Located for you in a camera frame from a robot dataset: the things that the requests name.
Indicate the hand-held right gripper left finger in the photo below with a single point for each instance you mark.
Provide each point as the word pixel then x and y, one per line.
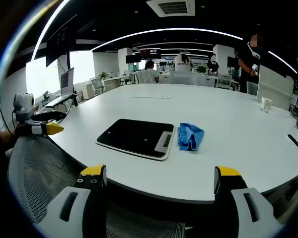
pixel 64 213

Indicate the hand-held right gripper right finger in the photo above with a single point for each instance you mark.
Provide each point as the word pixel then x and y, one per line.
pixel 258 213

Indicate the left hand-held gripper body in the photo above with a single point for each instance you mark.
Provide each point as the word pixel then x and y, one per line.
pixel 23 105

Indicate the black mirror with white frame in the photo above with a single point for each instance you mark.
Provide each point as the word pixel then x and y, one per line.
pixel 131 135

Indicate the blue cleaning cloth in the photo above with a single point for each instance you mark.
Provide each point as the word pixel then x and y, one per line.
pixel 188 136

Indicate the person's left hand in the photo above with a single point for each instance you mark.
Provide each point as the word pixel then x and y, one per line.
pixel 6 136

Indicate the black flat object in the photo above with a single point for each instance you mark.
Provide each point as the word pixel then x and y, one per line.
pixel 49 115

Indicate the grey side desk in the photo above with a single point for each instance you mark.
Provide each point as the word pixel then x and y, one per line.
pixel 59 100

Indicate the computer monitor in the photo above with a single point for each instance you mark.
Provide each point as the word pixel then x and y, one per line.
pixel 67 81

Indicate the white mesh office chair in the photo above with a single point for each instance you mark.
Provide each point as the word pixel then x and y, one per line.
pixel 97 85

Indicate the black hanging panel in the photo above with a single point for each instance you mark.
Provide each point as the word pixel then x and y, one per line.
pixel 60 39

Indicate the black pen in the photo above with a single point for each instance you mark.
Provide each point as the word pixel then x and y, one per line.
pixel 293 140

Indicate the green potted plant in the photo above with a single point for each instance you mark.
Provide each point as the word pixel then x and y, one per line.
pixel 103 75
pixel 201 69

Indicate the white cup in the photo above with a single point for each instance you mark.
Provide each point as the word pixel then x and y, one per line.
pixel 266 102

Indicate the black screen on stand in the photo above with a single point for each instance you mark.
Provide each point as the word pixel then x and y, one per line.
pixel 132 58

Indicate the white desk partition panel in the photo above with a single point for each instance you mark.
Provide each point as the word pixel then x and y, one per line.
pixel 273 86

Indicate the white low partition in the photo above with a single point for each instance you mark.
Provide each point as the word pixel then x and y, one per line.
pixel 186 78

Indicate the long curved ceiling light strip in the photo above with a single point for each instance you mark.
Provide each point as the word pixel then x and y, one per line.
pixel 169 29

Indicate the ceiling air vent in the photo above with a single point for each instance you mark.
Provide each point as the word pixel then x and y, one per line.
pixel 172 7

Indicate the red wall screen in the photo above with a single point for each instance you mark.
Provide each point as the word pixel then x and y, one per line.
pixel 150 52

